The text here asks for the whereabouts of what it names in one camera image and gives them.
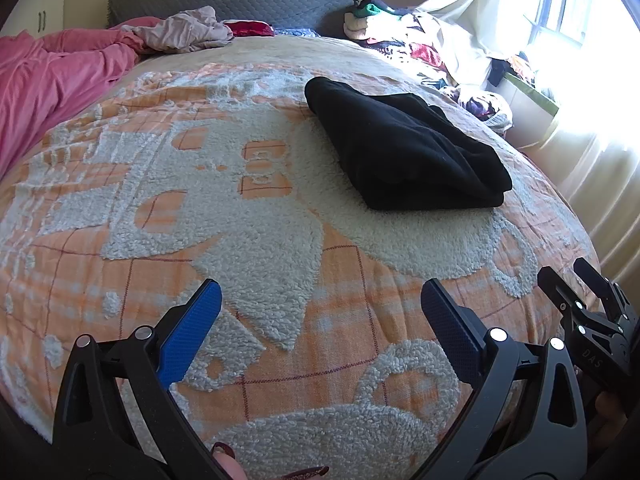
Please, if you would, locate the pink duvet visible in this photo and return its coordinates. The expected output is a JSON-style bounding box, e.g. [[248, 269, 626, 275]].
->
[[0, 16, 151, 181]]

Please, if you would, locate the person's left hand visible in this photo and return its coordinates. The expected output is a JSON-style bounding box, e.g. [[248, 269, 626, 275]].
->
[[210, 440, 331, 480]]

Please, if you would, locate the white basket of clothes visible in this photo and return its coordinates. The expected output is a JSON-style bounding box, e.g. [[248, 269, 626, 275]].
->
[[457, 85, 515, 133]]

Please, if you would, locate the green window ledge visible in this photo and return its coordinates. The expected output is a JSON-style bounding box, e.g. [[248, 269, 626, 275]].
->
[[502, 71, 561, 117]]

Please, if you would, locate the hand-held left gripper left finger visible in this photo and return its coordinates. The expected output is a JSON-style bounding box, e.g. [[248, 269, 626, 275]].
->
[[50, 279, 236, 480]]

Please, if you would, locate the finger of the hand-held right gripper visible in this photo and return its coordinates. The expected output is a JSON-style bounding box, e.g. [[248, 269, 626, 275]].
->
[[537, 266, 593, 341], [573, 257, 640, 323]]

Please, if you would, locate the white wardrobe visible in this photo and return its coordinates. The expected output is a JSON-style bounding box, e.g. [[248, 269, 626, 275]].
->
[[10, 0, 68, 41]]

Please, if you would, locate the orange and white fleece blanket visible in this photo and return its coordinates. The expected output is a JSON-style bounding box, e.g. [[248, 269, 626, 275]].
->
[[0, 35, 601, 480]]

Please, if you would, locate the window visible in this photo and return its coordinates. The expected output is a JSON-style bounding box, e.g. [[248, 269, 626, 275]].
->
[[522, 0, 640, 61]]

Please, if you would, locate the pile of mixed clothes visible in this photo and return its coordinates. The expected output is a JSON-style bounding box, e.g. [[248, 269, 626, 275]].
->
[[342, 0, 538, 92]]

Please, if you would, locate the red cloth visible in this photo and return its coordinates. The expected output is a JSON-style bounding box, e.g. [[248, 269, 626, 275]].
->
[[222, 20, 276, 38]]

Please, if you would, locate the black sweater with orange cuffs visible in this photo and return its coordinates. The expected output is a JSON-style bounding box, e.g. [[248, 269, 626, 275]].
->
[[304, 76, 514, 212]]

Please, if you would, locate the pale mauve garment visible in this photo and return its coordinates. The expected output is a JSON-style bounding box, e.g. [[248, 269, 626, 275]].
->
[[132, 6, 235, 55]]

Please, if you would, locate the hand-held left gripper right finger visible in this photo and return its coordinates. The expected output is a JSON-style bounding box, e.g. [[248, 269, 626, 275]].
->
[[421, 279, 588, 480]]

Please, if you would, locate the person's right hand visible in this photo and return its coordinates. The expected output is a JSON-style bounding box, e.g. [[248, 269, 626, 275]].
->
[[594, 392, 632, 433]]

